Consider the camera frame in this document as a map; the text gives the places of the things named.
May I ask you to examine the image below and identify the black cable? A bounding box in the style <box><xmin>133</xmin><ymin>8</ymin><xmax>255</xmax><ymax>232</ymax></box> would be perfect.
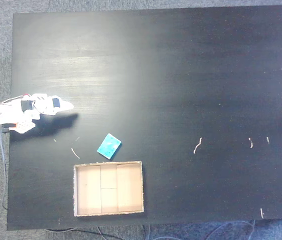
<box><xmin>43</xmin><ymin>226</ymin><xmax>114</xmax><ymax>238</ymax></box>

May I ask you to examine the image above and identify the grey cable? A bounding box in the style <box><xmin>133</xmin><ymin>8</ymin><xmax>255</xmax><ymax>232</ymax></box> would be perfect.
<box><xmin>0</xmin><ymin>128</ymin><xmax>8</xmax><ymax>210</ymax></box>

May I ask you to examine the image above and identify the green block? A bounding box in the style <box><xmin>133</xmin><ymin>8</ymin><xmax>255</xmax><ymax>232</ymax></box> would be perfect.
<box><xmin>96</xmin><ymin>132</ymin><xmax>122</xmax><ymax>160</ymax></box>

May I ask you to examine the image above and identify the open cardboard box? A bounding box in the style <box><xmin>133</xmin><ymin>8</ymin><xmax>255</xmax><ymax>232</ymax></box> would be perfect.
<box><xmin>72</xmin><ymin>160</ymin><xmax>145</xmax><ymax>218</ymax></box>

